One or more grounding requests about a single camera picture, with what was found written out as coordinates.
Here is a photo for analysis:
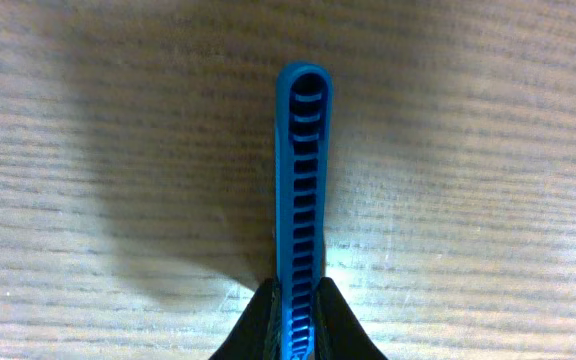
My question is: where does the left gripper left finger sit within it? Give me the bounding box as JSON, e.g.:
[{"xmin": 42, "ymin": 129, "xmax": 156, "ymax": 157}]
[{"xmin": 210, "ymin": 279, "xmax": 281, "ymax": 360}]

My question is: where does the blue disposable razor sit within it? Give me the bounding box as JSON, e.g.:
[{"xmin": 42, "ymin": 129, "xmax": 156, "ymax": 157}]
[{"xmin": 275, "ymin": 62, "xmax": 334, "ymax": 360}]

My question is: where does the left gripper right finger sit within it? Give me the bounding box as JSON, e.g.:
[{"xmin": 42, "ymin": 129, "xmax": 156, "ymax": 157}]
[{"xmin": 313, "ymin": 277, "xmax": 386, "ymax": 360}]

